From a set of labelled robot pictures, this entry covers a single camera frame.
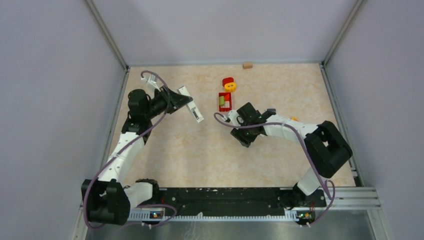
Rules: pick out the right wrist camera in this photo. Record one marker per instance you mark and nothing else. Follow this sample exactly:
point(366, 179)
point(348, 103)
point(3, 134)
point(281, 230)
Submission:
point(231, 117)

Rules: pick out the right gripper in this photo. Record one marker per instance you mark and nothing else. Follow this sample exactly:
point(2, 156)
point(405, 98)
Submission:
point(237, 132)

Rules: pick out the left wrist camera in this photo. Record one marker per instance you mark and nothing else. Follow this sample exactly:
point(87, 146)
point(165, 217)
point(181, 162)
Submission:
point(151, 82)

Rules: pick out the red toy block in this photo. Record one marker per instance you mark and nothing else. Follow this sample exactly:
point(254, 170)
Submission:
point(227, 80)

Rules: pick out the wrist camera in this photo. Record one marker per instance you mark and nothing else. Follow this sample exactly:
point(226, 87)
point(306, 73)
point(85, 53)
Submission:
point(231, 117)
point(151, 82)

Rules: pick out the white rectangular stick device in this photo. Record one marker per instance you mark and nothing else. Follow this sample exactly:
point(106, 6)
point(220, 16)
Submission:
point(191, 106)

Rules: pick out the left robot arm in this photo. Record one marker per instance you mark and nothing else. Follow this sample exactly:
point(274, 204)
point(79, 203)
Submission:
point(105, 199)

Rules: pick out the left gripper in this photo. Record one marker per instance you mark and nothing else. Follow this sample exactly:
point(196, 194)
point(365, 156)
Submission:
point(173, 101)

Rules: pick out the small wooden block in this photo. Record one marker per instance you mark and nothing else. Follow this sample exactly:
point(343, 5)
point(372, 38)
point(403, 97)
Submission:
point(247, 65)

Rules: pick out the red toy brick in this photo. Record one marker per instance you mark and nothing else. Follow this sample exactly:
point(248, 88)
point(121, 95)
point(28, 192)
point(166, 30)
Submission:
point(228, 102)

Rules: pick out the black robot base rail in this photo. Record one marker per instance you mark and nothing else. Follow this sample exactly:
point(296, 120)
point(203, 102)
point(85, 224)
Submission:
point(235, 201)

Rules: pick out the green toy cylinder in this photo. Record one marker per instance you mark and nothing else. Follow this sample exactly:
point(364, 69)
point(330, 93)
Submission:
point(221, 101)

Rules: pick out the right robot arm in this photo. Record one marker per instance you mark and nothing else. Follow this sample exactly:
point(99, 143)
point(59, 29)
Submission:
point(324, 146)

